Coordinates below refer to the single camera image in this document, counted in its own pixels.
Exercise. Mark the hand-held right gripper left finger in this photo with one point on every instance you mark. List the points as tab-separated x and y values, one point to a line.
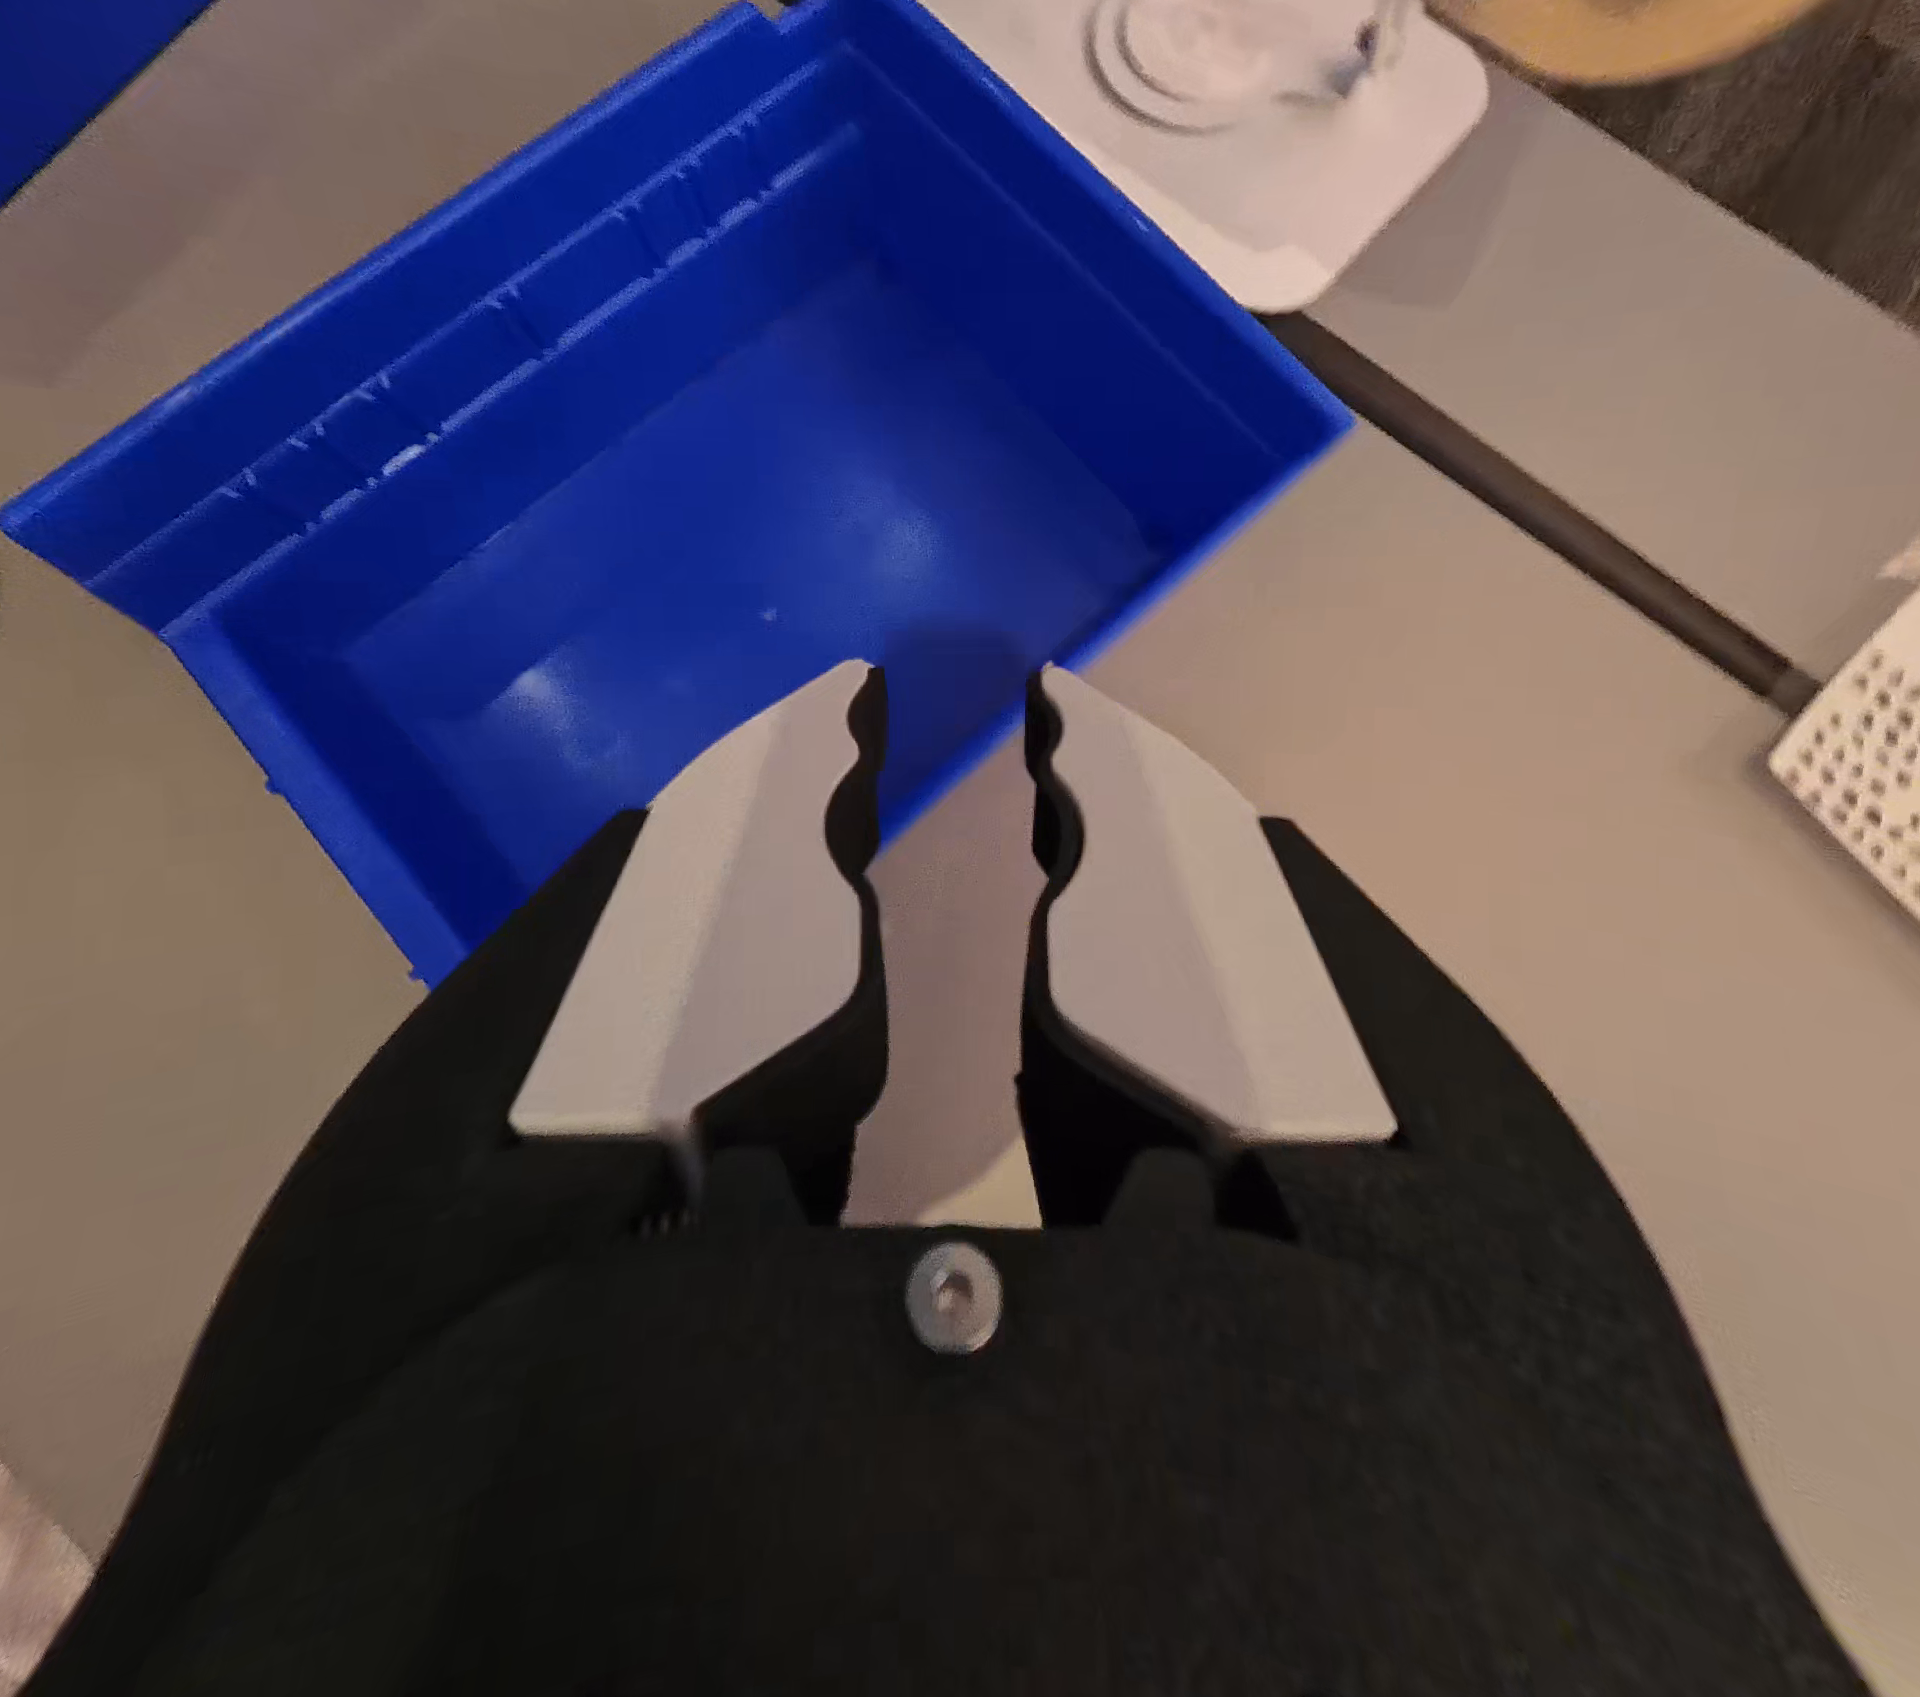
702	948

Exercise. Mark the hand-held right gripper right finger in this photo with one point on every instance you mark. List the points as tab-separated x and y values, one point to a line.
1203	948

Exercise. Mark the printed paper sheet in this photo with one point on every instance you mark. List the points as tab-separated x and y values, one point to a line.
1858	764

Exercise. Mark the white document stand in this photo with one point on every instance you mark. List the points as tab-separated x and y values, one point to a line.
1347	185

